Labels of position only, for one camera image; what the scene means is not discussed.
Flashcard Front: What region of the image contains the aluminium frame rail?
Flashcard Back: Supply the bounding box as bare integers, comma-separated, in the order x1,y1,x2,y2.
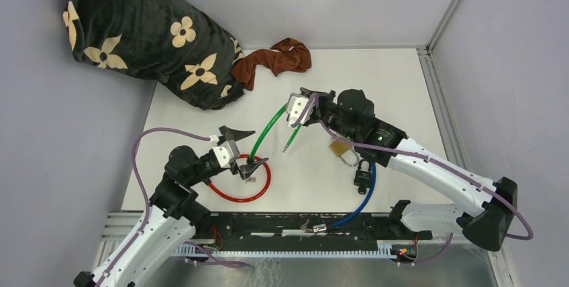
417,0,470,170

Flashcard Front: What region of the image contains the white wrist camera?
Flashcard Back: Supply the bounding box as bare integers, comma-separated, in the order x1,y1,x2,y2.
209,135,241,168
286,93,317,128

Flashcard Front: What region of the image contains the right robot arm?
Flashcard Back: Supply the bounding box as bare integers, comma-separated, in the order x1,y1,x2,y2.
287,88,522,251

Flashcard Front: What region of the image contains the black padlock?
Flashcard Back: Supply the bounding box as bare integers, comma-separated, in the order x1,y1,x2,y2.
353,160,372,194

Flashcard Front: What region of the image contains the brown towel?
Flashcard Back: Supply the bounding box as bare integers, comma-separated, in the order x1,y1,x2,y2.
230,38,312,91

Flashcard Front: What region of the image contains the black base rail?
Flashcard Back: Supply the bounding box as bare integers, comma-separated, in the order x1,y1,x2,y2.
193,212,433,251

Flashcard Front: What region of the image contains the green cable lock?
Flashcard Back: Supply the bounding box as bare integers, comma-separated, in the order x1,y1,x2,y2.
246,104,301,163

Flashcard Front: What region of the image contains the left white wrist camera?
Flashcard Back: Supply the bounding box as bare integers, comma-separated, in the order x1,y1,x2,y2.
209,135,241,168

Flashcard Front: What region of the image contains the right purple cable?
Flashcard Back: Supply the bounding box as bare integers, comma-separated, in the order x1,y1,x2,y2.
291,93,534,241

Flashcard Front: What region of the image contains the brass padlock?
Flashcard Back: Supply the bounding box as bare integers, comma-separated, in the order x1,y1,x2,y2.
329,141,360,168

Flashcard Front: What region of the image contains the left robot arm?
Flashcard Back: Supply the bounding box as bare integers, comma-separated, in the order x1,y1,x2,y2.
73,126,267,286

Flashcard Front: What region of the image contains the red cable lock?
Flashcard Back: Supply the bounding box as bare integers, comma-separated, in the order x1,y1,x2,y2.
206,163,272,203

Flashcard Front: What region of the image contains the black floral plush blanket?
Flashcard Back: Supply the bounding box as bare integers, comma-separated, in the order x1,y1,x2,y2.
62,0,245,110

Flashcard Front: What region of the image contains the blue cable lock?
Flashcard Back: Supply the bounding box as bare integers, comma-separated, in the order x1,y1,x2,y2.
301,160,377,233

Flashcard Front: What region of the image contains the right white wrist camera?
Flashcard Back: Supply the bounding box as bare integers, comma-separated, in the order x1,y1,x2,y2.
286,93,317,128

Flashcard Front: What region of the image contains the white cable duct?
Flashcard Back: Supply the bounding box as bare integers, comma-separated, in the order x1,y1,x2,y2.
177,239,397,260

